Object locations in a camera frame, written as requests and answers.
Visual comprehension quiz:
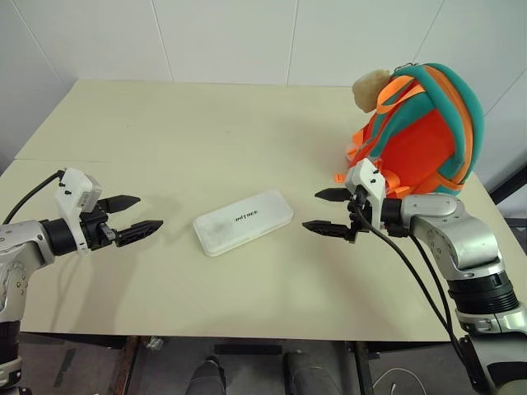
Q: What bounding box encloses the dark rounded shape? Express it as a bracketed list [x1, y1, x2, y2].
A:
[185, 355, 226, 395]

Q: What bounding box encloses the white pencil case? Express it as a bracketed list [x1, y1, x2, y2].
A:
[191, 188, 296, 258]

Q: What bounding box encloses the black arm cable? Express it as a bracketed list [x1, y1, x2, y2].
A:
[405, 234, 454, 330]
[356, 203, 469, 355]
[2, 171, 63, 225]

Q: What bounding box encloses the black frame bar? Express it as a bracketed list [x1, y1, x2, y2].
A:
[488, 162, 527, 197]

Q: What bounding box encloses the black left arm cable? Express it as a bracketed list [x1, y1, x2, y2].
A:
[2, 171, 63, 225]

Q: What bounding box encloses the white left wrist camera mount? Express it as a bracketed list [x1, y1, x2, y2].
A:
[54, 167, 104, 257]

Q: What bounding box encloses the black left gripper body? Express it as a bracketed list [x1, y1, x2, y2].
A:
[79, 200, 121, 252]

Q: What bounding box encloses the rusty table leg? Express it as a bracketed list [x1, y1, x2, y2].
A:
[113, 335, 142, 395]
[352, 340, 374, 395]

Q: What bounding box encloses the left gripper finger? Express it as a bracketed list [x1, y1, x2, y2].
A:
[100, 195, 142, 215]
[115, 220, 166, 249]

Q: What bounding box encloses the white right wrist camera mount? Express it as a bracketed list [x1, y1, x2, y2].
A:
[344, 158, 390, 230]

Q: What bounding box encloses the orange and teal backpack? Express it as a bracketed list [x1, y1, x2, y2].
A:
[332, 62, 487, 197]

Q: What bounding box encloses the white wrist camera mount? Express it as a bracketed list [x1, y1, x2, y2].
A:
[54, 167, 104, 257]
[344, 158, 390, 230]

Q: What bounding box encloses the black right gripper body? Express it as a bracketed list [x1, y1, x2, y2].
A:
[347, 185, 372, 244]

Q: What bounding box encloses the white floor cable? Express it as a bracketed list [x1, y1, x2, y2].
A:
[377, 365, 422, 395]

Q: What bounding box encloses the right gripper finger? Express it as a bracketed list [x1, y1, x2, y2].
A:
[314, 188, 351, 203]
[301, 220, 352, 241]

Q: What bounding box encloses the beige fuzzy lump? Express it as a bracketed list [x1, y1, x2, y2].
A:
[351, 68, 391, 114]

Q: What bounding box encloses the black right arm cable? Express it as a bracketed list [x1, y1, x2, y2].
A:
[356, 203, 469, 355]
[405, 234, 454, 330]

